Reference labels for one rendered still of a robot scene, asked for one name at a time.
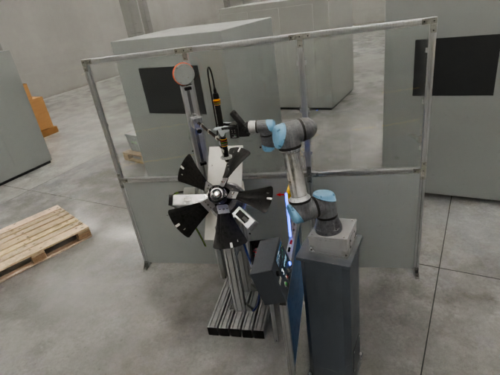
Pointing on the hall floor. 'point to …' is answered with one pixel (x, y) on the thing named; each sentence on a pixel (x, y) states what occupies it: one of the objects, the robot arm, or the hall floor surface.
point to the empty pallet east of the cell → (39, 238)
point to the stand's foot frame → (227, 324)
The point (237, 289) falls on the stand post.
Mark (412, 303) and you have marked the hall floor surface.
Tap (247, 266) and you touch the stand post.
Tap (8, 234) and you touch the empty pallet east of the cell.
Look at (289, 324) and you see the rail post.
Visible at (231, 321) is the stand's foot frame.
